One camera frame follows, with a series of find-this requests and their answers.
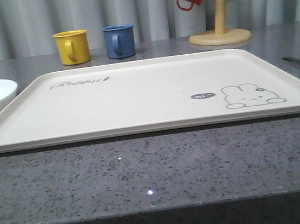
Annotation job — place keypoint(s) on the beige rabbit serving tray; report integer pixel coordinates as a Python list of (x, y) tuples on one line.
[(146, 95)]

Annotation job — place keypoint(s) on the blue mug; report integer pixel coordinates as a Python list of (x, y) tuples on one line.
[(119, 40)]

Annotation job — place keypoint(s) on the yellow mug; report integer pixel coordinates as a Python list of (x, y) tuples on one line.
[(73, 46)]

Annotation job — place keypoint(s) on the wooden mug tree stand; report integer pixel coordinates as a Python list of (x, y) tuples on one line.
[(220, 35)]

